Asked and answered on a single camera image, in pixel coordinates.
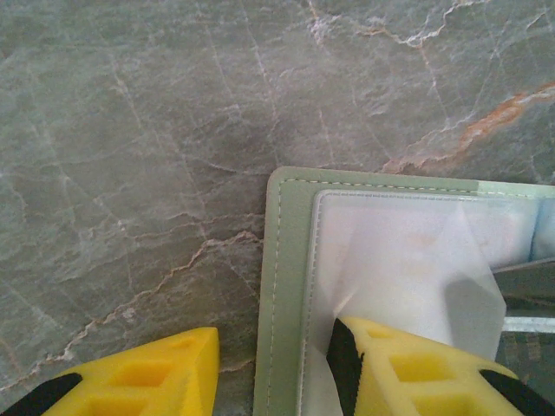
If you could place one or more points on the black credit card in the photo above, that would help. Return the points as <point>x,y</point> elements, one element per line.
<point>529,286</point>

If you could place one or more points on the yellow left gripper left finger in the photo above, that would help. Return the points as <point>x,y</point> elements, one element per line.
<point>143,381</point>

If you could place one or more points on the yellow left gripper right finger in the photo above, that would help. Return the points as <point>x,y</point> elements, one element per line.
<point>412,381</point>

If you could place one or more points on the green card holder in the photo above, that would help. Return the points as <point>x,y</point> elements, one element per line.
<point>290,260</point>

